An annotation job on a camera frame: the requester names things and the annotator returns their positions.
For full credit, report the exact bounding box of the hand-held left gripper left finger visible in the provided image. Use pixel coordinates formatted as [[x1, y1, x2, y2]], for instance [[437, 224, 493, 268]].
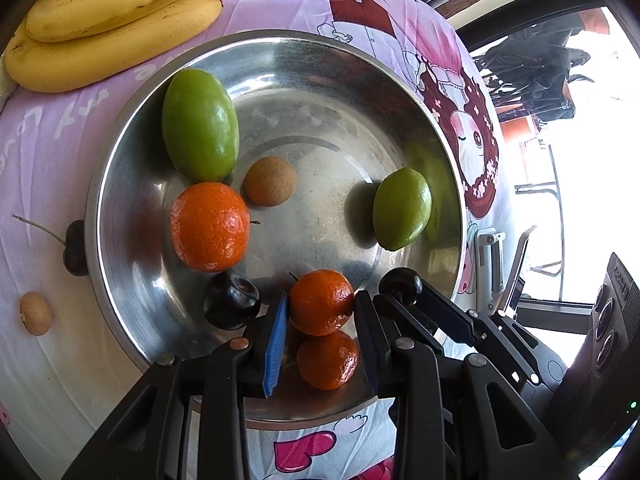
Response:
[[62, 290, 291, 480]]

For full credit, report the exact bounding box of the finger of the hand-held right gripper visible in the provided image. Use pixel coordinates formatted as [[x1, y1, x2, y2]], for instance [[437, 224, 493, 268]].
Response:
[[372, 294, 447, 359], [417, 279, 477, 347]]

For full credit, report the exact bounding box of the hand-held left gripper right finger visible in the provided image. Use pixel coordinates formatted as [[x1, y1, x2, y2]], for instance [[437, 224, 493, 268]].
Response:
[[353, 290, 583, 480]]

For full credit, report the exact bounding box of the dark cherry with curved stem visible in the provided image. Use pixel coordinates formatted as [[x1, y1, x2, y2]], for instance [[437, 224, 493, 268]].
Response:
[[378, 267, 423, 307]]

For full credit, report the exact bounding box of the orange mandarin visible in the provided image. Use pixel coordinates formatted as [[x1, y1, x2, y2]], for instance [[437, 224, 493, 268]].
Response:
[[288, 269, 356, 337], [170, 181, 251, 273]]

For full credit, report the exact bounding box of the small green jujube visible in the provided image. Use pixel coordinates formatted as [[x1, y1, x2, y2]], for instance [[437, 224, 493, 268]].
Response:
[[372, 167, 433, 252]]

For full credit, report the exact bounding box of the brown longan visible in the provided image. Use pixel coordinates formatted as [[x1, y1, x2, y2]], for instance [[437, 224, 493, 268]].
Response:
[[243, 156, 297, 207], [19, 291, 53, 336]]

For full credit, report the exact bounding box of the stainless steel bowl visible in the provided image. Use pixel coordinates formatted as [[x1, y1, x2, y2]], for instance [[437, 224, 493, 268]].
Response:
[[84, 30, 468, 432]]

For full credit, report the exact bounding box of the large green jujube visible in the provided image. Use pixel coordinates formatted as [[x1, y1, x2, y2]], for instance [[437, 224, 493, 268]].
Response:
[[161, 68, 240, 184]]

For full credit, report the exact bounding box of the orange container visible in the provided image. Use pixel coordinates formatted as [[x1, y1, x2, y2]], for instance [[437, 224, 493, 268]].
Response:
[[500, 115, 543, 161]]

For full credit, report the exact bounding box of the dark cherry with long stem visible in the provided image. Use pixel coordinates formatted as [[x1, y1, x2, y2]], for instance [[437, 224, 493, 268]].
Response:
[[12, 214, 91, 277]]

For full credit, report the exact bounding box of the drying rack with dark clothes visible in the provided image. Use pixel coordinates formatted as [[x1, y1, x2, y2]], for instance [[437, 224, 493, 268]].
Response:
[[472, 7, 596, 126]]

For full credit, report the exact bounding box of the pink printed blanket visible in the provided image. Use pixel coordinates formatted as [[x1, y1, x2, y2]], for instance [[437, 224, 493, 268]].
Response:
[[0, 0, 521, 480]]

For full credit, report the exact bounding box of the yellow banana bunch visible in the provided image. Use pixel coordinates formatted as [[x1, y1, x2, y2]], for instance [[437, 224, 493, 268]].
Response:
[[4, 0, 236, 93]]

